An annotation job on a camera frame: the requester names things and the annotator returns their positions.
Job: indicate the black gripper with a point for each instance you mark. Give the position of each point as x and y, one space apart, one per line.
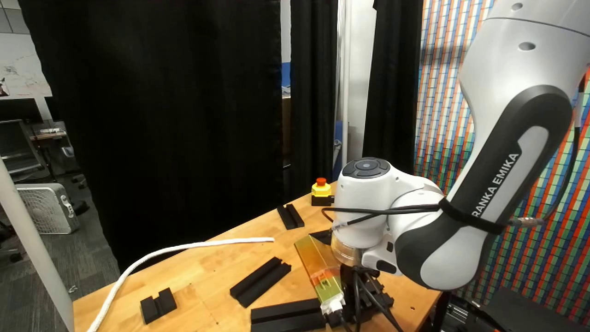
361 287

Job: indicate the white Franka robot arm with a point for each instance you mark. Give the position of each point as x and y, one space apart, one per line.
522 123

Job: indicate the yellow translucent strip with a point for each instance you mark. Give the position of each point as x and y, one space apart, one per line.
319 270

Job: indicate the yellow red emergency stop button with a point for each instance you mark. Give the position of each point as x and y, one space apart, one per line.
321 191

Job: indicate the black case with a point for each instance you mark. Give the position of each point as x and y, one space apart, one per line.
516 315

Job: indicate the short black grooved piece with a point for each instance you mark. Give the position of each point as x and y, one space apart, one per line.
157 306

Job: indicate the narrow black curtain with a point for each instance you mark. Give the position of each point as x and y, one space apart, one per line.
313 93
393 81

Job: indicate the wide black curtain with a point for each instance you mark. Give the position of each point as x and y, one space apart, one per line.
171 123

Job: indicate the grey box device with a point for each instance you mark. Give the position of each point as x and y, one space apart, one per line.
46 210

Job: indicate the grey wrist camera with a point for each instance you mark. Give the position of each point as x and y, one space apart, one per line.
380 259

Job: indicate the colourful patterned wall panel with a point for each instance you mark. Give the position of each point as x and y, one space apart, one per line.
442 93

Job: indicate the white slanted post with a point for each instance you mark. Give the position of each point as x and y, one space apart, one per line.
33 252

